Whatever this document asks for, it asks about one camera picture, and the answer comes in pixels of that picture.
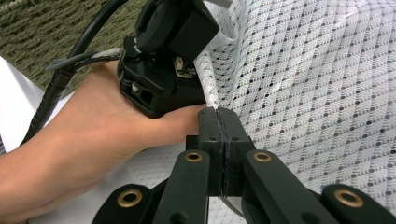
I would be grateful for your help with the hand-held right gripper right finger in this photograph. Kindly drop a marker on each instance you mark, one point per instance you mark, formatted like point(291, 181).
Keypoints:
point(233, 149)

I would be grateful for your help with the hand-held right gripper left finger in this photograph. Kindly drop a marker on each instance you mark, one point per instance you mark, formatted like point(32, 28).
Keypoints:
point(214, 149)

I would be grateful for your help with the white mesh laundry bag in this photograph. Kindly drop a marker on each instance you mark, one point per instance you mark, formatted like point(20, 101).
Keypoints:
point(311, 93)

